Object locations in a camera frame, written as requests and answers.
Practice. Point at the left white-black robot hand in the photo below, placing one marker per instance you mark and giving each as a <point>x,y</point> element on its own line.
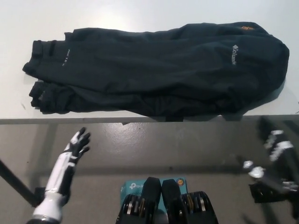
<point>63,165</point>

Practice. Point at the black table foot plate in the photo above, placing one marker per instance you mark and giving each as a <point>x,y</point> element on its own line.
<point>261,194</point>
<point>39,193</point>

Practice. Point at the black Columbia jacket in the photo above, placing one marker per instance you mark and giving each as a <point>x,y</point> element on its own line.
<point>151,70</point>

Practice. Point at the black table leg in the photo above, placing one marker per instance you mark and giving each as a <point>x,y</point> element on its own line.
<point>14,179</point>

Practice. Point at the right black-white robot hand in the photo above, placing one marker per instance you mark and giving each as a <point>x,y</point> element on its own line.
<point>280,151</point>

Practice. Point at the teal TP-Link box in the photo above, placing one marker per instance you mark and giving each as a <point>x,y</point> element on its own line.
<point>130,189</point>

